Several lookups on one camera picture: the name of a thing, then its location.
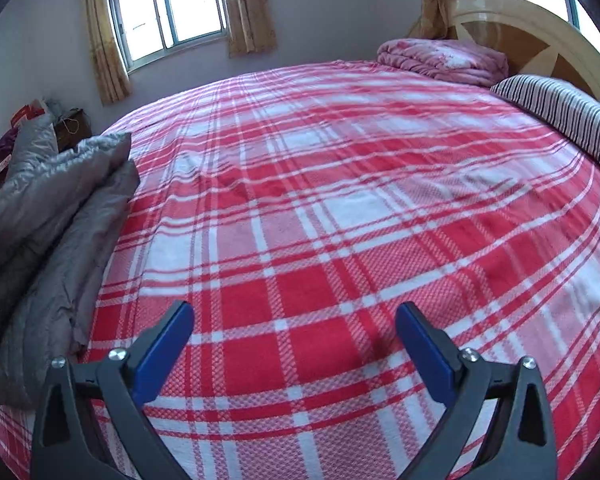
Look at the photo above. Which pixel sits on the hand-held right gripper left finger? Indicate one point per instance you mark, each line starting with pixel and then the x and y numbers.
pixel 162 347

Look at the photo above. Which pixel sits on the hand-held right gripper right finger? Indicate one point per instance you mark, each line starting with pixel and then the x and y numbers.
pixel 425 350

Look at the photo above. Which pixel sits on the grey puffer jacket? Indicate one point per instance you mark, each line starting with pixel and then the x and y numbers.
pixel 45 240

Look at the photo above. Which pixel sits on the red plaid bed sheet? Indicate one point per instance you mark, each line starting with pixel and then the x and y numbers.
pixel 355 210

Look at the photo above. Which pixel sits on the wooden cabinet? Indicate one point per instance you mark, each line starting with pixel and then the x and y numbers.
pixel 77 127

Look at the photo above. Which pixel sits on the purple cloth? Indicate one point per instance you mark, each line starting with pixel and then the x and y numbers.
pixel 5 142

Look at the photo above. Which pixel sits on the striped pillow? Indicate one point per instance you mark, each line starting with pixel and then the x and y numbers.
pixel 570 115

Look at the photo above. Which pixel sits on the pink folded quilt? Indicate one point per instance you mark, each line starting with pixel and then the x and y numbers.
pixel 440 57

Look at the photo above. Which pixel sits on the wooden bed headboard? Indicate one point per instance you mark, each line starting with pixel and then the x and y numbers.
pixel 530 30

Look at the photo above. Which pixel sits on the window with metal frame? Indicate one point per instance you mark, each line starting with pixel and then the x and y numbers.
pixel 170 10

